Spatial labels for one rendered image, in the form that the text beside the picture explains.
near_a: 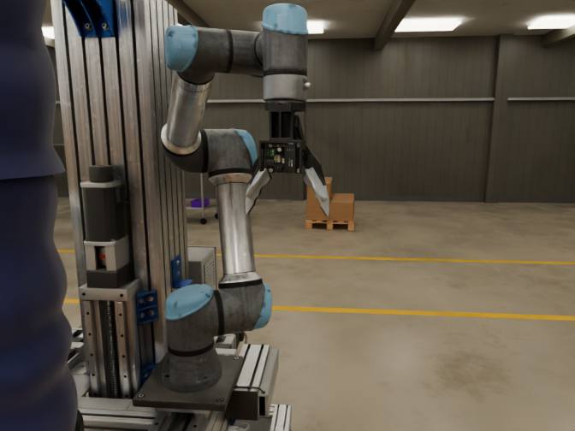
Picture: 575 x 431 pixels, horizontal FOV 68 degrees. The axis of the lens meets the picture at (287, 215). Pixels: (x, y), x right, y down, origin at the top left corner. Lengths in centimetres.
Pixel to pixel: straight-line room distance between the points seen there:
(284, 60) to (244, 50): 11
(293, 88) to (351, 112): 1030
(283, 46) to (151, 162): 59
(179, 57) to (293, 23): 20
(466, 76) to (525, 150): 234
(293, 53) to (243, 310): 64
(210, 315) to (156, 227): 30
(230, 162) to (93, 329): 59
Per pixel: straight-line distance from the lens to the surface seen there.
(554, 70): 1232
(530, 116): 1206
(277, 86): 72
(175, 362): 112
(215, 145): 111
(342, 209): 755
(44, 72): 64
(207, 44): 79
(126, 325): 126
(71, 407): 75
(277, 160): 72
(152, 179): 120
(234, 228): 110
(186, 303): 105
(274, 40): 74
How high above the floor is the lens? 165
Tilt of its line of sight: 11 degrees down
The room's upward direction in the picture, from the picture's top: straight up
